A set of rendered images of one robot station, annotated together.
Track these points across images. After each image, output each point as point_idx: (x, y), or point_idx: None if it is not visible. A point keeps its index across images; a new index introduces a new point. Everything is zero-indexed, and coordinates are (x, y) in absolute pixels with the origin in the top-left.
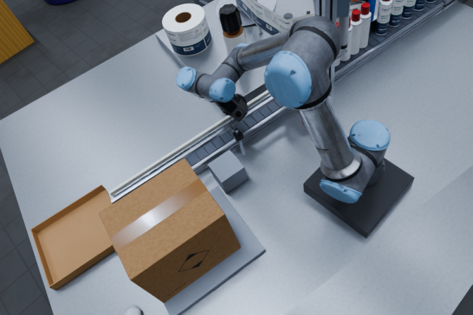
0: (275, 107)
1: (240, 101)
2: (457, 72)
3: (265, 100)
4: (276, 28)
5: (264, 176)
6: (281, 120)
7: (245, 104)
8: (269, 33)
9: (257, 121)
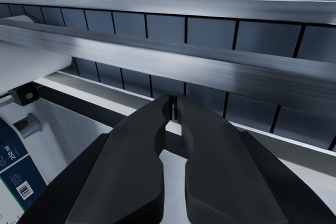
0: (96, 26)
1: (93, 215)
2: None
3: (40, 45)
4: (1, 181)
5: None
6: None
7: (120, 135)
8: (43, 178)
9: (179, 23)
